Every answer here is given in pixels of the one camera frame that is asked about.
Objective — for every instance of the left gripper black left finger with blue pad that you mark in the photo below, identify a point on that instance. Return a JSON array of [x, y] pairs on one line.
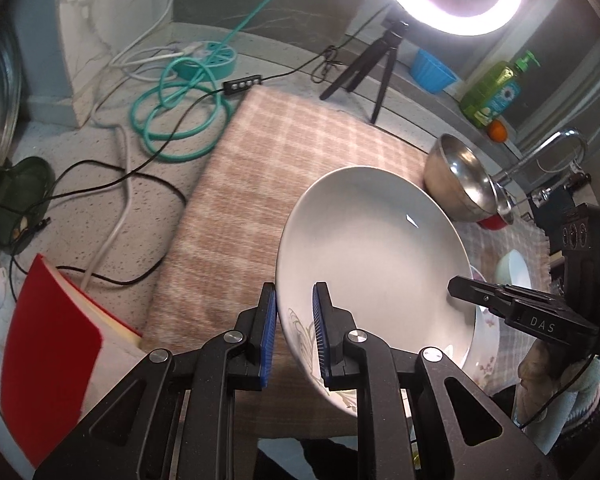
[[252, 360]]

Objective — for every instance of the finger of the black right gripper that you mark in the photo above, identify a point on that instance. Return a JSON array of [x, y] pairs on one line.
[[498, 299]]

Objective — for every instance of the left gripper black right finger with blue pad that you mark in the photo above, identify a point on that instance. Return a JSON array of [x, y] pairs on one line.
[[332, 325]]

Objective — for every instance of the pale blue ceramic bowl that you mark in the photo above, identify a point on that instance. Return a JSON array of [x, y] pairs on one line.
[[511, 269]]

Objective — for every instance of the floral pink rose plate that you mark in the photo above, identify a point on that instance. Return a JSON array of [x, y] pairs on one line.
[[483, 352]]

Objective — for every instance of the large stainless steel bowl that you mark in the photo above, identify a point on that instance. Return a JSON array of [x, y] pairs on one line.
[[457, 181]]

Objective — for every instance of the small stainless steel bowl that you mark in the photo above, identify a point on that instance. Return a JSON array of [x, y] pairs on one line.
[[505, 206]]

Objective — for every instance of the white knit gloved hand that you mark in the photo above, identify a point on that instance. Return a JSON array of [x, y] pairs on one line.
[[551, 397]]

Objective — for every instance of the red bowl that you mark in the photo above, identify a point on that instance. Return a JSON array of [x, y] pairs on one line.
[[496, 222]]

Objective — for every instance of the chrome sink faucet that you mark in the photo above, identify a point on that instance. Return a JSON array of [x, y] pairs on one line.
[[552, 157]]

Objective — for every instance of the small orange fruit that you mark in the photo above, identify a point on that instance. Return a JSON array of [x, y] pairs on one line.
[[496, 131]]

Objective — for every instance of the red white book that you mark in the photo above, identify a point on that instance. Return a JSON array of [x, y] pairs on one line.
[[63, 353]]

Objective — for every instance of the green dish soap bottle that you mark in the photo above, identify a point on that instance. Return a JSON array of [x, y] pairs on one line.
[[492, 93]]

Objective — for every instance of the blue plastic cup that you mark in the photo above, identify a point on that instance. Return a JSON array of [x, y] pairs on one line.
[[430, 73]]

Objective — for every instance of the black inline light controller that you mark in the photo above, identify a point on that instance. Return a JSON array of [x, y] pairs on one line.
[[236, 86]]

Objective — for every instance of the black mini tripod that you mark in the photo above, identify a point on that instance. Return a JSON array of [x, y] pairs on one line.
[[385, 48]]

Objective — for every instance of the dark green object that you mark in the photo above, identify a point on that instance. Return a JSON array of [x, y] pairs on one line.
[[24, 188]]

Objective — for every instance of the teal round power strip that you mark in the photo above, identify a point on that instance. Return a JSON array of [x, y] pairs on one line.
[[220, 60]]

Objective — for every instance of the black camera box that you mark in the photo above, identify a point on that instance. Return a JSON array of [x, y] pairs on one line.
[[581, 250]]

